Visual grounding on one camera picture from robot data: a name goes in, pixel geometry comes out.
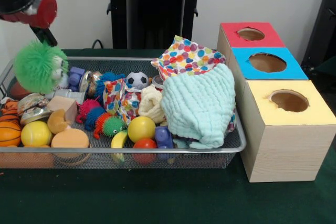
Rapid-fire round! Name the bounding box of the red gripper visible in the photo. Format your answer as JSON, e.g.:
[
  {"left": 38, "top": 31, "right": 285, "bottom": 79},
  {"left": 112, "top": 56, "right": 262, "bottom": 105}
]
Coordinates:
[{"left": 0, "top": 0, "right": 58, "bottom": 47}]

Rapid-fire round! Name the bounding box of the green spiky toy with eyes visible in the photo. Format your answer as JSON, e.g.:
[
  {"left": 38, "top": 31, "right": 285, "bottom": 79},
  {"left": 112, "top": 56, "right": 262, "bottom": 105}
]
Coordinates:
[{"left": 13, "top": 39, "right": 69, "bottom": 95}]

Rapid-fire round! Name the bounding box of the cream yellow cloth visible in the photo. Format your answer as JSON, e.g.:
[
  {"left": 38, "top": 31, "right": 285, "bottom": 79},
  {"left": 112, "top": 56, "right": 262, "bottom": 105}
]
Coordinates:
[{"left": 138, "top": 85, "right": 166, "bottom": 124}]

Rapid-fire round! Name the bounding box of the large polka dot cloth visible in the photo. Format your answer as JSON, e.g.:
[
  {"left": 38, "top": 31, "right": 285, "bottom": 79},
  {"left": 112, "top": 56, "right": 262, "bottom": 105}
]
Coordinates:
[{"left": 151, "top": 35, "right": 227, "bottom": 80}]

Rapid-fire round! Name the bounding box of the mint green muslin cloth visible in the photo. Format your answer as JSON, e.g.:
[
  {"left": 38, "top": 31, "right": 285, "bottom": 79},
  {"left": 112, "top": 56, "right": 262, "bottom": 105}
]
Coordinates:
[{"left": 160, "top": 63, "right": 236, "bottom": 149}]

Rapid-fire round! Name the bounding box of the shallow clear mesh bin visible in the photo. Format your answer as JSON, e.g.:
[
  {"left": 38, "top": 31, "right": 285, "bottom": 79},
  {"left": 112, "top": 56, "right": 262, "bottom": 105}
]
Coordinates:
[{"left": 0, "top": 55, "right": 247, "bottom": 170}]

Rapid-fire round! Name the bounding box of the wooden box with three holes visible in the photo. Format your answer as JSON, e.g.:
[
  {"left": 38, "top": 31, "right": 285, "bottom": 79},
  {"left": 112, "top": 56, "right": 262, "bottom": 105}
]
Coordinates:
[{"left": 215, "top": 21, "right": 336, "bottom": 183}]

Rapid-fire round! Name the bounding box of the brown toy football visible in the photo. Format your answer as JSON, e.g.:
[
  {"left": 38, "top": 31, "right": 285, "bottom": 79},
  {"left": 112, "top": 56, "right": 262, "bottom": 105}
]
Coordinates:
[{"left": 10, "top": 81, "right": 34, "bottom": 101}]

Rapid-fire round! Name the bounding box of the yellow ball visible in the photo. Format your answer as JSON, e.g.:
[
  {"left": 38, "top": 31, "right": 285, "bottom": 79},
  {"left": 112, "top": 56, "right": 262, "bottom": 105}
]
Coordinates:
[{"left": 20, "top": 121, "right": 53, "bottom": 147}]

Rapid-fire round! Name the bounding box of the black white soccer ball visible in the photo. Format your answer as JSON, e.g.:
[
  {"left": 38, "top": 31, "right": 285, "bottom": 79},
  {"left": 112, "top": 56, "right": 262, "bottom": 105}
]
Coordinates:
[{"left": 125, "top": 71, "right": 150, "bottom": 90}]

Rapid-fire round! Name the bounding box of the orange toy basketball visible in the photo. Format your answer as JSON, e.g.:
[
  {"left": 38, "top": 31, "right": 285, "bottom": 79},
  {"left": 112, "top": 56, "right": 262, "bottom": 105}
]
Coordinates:
[{"left": 0, "top": 121, "right": 22, "bottom": 148}]

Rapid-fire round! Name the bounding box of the purple toy block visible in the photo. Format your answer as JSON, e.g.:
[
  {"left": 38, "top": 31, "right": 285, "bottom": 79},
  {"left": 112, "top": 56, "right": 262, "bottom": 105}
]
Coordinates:
[{"left": 154, "top": 126, "right": 174, "bottom": 149}]

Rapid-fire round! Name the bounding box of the black chair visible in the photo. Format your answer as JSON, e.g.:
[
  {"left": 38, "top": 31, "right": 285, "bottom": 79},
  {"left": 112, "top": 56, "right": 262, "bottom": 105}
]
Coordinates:
[{"left": 300, "top": 0, "right": 336, "bottom": 69}]

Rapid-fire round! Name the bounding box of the dark green side table cloth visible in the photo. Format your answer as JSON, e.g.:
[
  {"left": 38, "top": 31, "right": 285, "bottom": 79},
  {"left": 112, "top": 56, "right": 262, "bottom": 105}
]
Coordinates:
[{"left": 313, "top": 56, "right": 336, "bottom": 77}]

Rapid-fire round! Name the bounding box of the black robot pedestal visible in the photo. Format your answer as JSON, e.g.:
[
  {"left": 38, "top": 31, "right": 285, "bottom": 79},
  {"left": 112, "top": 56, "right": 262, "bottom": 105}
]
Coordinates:
[{"left": 101, "top": 0, "right": 212, "bottom": 50}]

